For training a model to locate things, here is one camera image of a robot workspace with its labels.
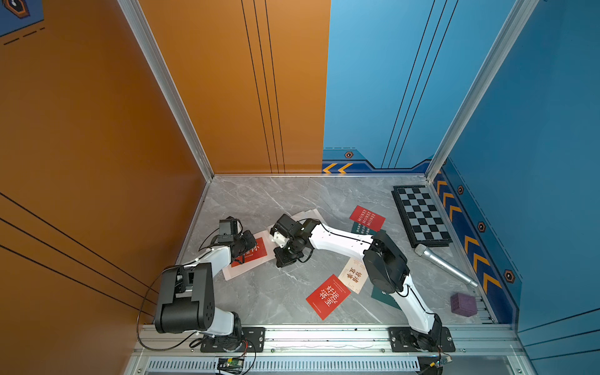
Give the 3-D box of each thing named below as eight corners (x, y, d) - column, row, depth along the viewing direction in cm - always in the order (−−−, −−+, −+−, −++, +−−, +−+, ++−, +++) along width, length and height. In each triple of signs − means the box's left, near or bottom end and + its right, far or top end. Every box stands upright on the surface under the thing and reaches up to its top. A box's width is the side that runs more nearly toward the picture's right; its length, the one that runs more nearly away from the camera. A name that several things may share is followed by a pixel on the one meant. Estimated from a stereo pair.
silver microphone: (411, 253, 95) (415, 249, 92) (415, 247, 97) (418, 242, 94) (471, 289, 85) (477, 286, 82) (473, 281, 87) (480, 277, 84)
